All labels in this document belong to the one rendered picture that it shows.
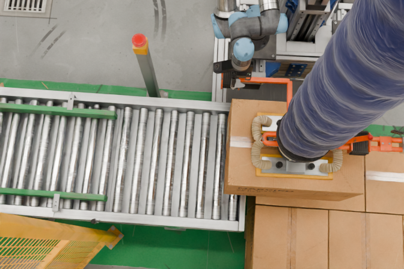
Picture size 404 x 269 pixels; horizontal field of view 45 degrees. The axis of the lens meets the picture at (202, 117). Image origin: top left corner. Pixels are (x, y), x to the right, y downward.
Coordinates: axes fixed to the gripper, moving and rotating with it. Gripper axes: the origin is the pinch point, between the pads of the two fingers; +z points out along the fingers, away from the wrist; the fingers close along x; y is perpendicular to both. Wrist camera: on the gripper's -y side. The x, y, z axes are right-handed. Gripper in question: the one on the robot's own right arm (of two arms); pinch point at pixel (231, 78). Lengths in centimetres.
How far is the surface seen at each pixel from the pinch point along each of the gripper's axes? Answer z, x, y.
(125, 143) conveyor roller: 66, -18, -54
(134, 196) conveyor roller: 65, -47, -46
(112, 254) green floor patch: 120, -79, -64
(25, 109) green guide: 57, -4, -109
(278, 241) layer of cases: 65, -67, 32
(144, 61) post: 38, 20, -44
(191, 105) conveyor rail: 61, 5, -18
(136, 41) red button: 17, 22, -45
